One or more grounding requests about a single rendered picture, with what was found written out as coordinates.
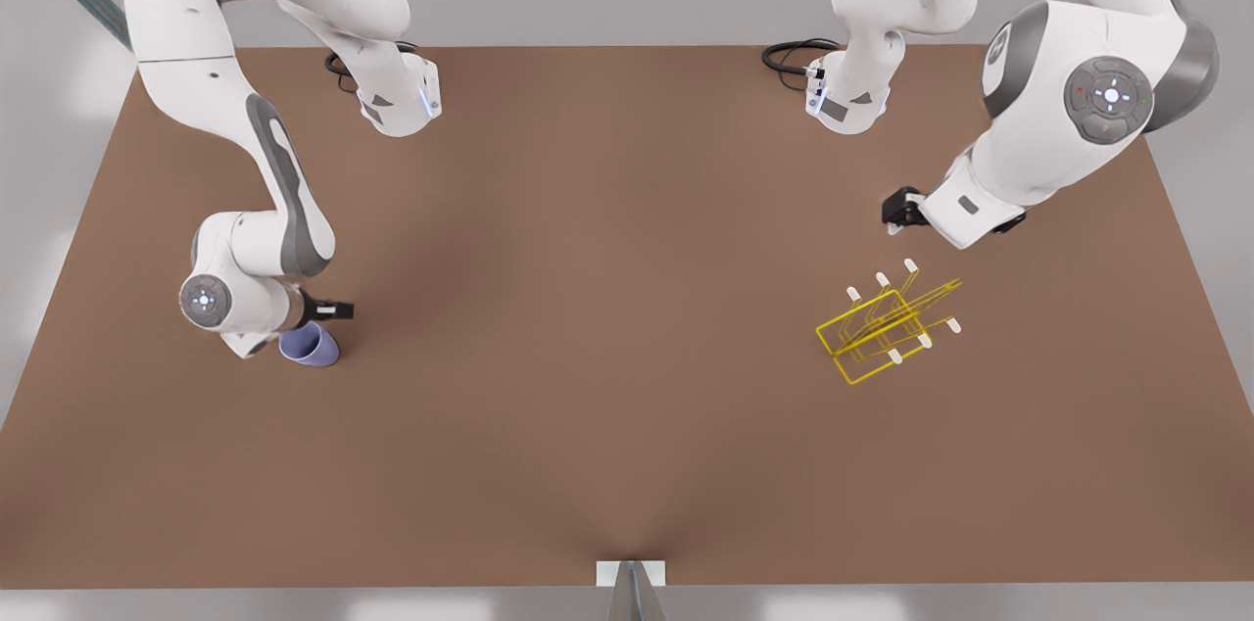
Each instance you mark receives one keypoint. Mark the blue cup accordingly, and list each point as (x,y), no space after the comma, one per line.
(311,347)

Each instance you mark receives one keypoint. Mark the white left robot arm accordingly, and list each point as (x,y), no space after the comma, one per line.
(1068,126)

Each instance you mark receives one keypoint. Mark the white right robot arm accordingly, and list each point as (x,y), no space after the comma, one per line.
(196,63)

